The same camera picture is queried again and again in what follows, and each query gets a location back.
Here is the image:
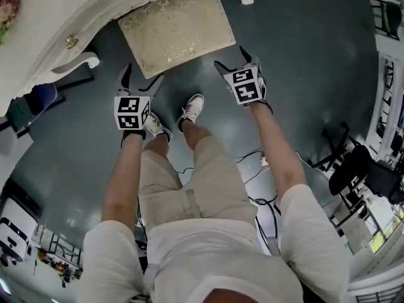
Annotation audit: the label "artificial flower bouquet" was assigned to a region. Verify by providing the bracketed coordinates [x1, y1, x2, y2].
[0, 0, 21, 45]

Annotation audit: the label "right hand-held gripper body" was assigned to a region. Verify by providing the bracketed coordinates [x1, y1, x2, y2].
[223, 62, 268, 107]

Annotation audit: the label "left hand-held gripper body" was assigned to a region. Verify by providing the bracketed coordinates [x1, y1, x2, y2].
[114, 88, 152, 131]

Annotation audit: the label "person's right forearm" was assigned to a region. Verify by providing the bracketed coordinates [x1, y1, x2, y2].
[249, 101, 309, 201]

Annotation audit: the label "black mesh office chair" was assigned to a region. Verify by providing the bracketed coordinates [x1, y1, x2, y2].
[307, 121, 404, 208]

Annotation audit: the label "white shelving unit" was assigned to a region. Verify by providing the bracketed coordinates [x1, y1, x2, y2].
[365, 33, 404, 163]

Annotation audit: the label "person's right leg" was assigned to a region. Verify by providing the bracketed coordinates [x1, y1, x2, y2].
[182, 120, 213, 151]

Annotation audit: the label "person's leg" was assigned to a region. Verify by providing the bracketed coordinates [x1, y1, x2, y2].
[182, 120, 213, 151]
[143, 134, 171, 153]

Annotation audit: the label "person's left white sneaker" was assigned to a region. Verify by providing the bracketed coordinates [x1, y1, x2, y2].
[145, 112, 173, 143]

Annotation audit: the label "blue padded chair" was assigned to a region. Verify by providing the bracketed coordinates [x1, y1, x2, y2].
[23, 82, 67, 115]

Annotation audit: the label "person's white shirt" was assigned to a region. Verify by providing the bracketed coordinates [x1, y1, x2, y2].
[75, 183, 353, 303]

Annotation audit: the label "black frame chair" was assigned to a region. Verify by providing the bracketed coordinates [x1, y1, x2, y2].
[367, 0, 404, 40]

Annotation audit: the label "person's beige shorts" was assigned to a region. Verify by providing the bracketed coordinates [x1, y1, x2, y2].
[138, 136, 258, 233]

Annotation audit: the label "person's left forearm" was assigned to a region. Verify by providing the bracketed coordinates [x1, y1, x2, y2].
[100, 131, 148, 223]

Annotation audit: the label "white dressing table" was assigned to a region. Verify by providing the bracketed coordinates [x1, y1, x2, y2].
[0, 0, 299, 118]

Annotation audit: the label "black wrist strap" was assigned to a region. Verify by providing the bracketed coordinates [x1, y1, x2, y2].
[122, 129, 146, 141]

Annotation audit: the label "white machine with black stripe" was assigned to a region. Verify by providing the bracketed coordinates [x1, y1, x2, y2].
[0, 197, 37, 263]

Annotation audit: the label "person's white sneaker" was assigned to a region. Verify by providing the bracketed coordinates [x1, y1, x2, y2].
[175, 93, 205, 132]
[145, 112, 173, 143]

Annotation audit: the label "person's right white sneaker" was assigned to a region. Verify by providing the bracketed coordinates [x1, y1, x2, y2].
[175, 93, 205, 132]

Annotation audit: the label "person's left leg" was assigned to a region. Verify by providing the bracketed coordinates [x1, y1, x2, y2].
[143, 134, 171, 153]

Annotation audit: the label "cream upholstered stool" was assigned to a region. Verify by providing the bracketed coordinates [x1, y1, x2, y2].
[117, 0, 237, 80]

